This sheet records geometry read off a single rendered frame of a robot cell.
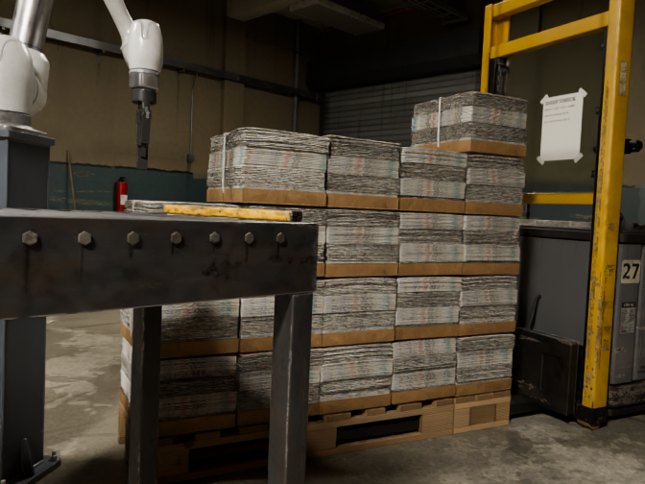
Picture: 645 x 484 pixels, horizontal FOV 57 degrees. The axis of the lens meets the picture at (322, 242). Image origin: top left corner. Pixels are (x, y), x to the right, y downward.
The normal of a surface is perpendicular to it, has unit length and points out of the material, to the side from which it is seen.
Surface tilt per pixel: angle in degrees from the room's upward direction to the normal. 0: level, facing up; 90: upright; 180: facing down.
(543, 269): 90
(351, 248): 90
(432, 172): 90
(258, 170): 90
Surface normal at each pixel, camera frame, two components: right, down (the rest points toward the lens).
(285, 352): -0.70, 0.00
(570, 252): -0.88, -0.01
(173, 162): 0.71, 0.07
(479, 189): 0.47, 0.07
